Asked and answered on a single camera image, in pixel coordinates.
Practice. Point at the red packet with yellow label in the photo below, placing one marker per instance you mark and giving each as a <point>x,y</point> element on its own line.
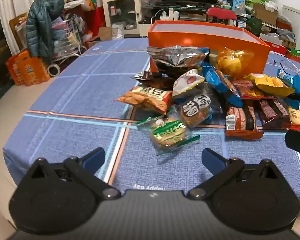
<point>247,90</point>

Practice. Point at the white red-label snack packet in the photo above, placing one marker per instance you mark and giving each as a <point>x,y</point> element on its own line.
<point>187,81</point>

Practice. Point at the yellow clear snack bag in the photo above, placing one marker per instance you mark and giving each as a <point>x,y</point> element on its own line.
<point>231,62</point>

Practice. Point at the white curtain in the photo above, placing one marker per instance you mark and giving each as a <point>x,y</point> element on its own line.
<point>12,7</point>

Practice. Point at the green wrapped biscuit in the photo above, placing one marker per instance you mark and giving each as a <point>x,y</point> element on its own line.
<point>167,132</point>

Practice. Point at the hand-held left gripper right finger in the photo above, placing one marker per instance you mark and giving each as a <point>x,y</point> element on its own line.
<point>212,157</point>

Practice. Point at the white glass-door cabinet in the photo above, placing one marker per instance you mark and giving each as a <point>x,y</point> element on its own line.
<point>122,12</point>

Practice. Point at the white chest freezer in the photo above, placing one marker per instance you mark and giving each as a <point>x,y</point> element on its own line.
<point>297,25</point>

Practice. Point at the large cardboard box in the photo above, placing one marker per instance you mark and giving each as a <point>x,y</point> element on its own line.
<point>265,13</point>

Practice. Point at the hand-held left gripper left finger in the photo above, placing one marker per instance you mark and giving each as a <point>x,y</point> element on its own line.
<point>93,156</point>

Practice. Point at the blue checked tablecloth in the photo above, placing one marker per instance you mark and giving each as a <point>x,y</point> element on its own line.
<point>77,92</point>

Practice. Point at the dark green puffer jacket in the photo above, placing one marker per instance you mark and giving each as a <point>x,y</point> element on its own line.
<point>41,25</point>

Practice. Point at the orange cardboard box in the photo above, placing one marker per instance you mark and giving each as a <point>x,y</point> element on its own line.
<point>240,40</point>

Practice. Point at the small cardboard box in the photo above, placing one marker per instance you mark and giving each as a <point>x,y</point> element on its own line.
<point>105,33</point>

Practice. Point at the dark brown small packet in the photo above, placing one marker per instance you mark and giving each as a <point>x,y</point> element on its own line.
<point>150,75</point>

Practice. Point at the dark brown snack packet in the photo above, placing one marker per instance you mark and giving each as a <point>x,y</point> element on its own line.
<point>175,57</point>

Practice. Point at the blue black snack packet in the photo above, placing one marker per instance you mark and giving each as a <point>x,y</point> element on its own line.
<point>291,87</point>

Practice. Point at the orange printed carton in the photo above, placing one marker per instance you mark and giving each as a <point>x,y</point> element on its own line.
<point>32,70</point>
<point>12,70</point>

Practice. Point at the beige rice cracker packet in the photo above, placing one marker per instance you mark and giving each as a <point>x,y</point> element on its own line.
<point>298,117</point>

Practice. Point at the orange bean snack packet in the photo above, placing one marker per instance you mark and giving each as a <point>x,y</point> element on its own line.
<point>145,97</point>

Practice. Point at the red folding chair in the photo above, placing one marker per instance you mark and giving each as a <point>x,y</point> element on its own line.
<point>221,13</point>

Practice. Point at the dark green bag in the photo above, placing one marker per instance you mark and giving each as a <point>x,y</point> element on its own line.
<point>254,26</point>

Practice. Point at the yellow chip packet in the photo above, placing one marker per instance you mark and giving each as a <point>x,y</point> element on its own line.
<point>270,83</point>

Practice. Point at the red and white carton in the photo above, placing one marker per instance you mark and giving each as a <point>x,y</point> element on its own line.
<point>276,47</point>

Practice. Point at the clear wrapped brown cake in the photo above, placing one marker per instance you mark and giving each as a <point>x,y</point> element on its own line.
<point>195,110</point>

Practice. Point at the tape roll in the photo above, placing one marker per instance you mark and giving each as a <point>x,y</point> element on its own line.
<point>53,70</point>

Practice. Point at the dark brick-pattern packet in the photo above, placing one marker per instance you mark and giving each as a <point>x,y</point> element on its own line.
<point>272,112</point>

